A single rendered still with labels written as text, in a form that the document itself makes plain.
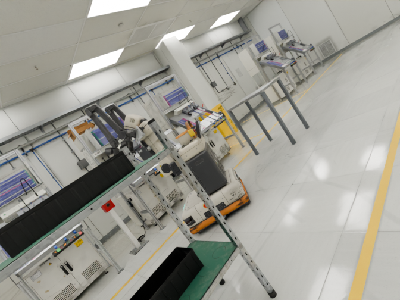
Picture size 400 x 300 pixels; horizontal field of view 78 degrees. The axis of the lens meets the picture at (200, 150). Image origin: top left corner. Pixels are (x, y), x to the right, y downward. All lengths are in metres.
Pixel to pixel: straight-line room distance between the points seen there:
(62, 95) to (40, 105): 0.46
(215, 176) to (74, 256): 2.01
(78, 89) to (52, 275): 3.67
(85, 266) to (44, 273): 0.42
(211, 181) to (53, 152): 3.59
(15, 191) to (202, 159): 2.28
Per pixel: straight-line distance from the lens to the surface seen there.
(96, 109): 2.53
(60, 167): 5.25
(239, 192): 2.39
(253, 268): 1.41
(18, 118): 5.49
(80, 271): 3.55
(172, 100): 4.67
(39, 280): 3.50
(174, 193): 3.98
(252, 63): 7.32
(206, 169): 2.35
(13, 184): 3.65
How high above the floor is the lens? 1.00
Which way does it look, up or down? 7 degrees down
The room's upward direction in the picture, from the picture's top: 34 degrees counter-clockwise
